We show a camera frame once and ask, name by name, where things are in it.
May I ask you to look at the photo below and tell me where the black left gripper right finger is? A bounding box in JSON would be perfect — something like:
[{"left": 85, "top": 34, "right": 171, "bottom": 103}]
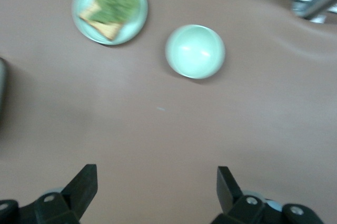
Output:
[{"left": 210, "top": 165, "right": 325, "bottom": 224}]

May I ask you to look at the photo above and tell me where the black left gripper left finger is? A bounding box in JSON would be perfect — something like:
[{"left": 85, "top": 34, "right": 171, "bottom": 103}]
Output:
[{"left": 0, "top": 163, "right": 99, "bottom": 224}]

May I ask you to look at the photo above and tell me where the aluminium profile post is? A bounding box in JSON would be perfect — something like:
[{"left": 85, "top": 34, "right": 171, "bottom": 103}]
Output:
[{"left": 290, "top": 0, "right": 337, "bottom": 22}]

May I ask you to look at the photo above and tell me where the silver beige toaster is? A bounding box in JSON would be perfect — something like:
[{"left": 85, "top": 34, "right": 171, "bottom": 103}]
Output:
[{"left": 0, "top": 57, "right": 8, "bottom": 130}]

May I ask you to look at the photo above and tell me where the pale green plate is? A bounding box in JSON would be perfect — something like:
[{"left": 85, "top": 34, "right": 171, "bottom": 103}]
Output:
[{"left": 71, "top": 0, "right": 149, "bottom": 46}]

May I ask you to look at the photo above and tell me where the light brown bread slice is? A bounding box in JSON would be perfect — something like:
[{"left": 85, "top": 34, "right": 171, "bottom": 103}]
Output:
[{"left": 78, "top": 0, "right": 125, "bottom": 42}]

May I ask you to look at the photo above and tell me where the brown table cloth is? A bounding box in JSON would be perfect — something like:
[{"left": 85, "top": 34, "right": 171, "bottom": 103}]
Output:
[{"left": 0, "top": 0, "right": 337, "bottom": 224}]

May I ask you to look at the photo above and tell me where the pale green bowl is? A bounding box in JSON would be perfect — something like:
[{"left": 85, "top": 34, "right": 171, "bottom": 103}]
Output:
[{"left": 164, "top": 24, "right": 226, "bottom": 80}]

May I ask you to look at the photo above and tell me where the green lettuce leaf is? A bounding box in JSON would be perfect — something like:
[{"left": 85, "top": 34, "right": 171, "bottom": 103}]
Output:
[{"left": 87, "top": 0, "right": 141, "bottom": 25}]

